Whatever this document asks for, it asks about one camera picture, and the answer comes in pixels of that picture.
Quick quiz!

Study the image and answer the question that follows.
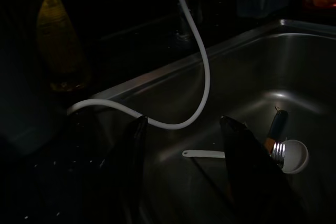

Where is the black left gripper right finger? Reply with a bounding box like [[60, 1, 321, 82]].
[[219, 115, 310, 224]]

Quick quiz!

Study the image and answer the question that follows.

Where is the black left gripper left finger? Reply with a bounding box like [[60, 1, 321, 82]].
[[123, 115, 150, 224]]

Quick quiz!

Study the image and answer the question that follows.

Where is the steel fork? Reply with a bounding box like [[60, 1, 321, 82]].
[[271, 141, 287, 169]]

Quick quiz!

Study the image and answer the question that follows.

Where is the stainless steel sink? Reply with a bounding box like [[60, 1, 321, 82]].
[[90, 18, 336, 224]]

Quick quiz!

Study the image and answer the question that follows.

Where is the yellow dish soap bottle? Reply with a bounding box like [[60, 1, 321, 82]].
[[36, 0, 93, 93]]

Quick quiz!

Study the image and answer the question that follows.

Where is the chrome faucet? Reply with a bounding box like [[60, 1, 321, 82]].
[[174, 0, 205, 41]]

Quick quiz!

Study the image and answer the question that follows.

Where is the wooden handled steel ladle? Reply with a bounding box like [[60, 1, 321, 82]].
[[264, 108, 289, 154]]

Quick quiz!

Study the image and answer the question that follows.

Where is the white flexible hose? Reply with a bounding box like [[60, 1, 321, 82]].
[[67, 0, 211, 130]]

